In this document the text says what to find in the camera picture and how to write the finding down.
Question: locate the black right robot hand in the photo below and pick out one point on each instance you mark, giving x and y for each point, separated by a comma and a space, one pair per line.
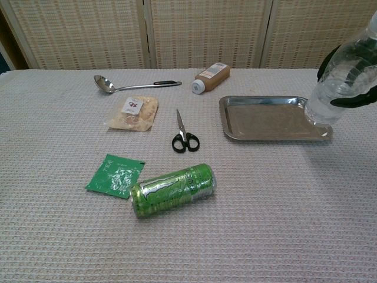
353, 101

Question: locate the transparent plastic water bottle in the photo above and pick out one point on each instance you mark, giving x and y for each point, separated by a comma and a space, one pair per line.
324, 109

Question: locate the square stainless steel tray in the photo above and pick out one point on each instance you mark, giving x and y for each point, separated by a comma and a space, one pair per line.
265, 118

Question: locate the brown bottle with white cap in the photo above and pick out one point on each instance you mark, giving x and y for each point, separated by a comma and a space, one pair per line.
210, 76

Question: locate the woven bamboo screen panel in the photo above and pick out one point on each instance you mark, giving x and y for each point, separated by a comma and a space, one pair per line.
206, 29
309, 32
79, 32

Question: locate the green energy drink can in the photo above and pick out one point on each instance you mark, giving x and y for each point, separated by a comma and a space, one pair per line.
173, 190

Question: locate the clear snack packet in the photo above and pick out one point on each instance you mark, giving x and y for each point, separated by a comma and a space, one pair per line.
134, 113

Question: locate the green tea sachet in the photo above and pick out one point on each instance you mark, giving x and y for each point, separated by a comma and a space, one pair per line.
116, 177

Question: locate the beige waffle-weave tablecloth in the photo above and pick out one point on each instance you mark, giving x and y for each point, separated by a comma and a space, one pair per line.
59, 236

